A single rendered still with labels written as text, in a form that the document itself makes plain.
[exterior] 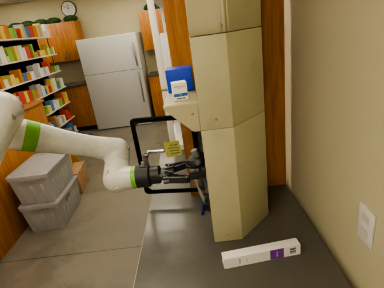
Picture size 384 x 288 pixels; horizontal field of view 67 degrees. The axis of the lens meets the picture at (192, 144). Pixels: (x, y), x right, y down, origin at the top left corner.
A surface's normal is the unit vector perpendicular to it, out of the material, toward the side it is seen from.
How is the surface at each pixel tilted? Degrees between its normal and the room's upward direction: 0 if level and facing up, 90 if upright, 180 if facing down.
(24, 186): 95
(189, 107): 90
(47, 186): 95
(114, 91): 90
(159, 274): 0
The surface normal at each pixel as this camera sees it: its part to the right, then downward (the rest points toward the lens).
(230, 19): 0.70, 0.18
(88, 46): 0.02, 0.37
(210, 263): -0.13, -0.92
